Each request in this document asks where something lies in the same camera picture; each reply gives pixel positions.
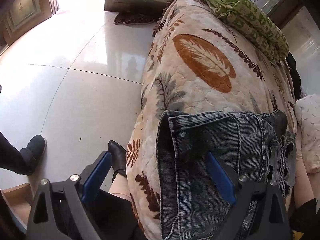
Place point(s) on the black garment by wall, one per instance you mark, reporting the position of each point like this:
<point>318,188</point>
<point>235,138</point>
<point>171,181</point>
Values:
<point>296,80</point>

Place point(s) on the black skirt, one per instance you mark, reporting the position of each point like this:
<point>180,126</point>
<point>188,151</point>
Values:
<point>114,218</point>

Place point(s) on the dark patterned slipper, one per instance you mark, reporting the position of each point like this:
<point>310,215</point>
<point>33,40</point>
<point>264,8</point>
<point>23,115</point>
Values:
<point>133,18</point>
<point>120,18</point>

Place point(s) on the person's bare leg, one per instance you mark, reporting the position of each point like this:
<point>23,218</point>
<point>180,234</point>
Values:
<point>120,188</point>

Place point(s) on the black leather ankle boot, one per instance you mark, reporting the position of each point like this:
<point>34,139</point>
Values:
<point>118,159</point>

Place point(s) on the black shoe of bystander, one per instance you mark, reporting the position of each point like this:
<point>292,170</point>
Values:
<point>33,152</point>

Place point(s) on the green folded quilt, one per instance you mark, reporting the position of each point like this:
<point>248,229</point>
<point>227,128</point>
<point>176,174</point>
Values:
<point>254,24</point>

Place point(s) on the grey denim pants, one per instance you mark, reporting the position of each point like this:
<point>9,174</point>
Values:
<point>225,175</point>

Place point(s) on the white floral pillow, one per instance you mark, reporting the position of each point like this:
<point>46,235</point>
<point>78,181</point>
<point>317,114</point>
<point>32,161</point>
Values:
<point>307,113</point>

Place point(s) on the leaf pattern bed blanket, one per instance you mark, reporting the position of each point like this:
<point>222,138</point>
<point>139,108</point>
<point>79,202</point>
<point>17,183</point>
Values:
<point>206,89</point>

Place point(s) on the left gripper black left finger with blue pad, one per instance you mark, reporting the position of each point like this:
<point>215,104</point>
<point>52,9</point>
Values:
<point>60,209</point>

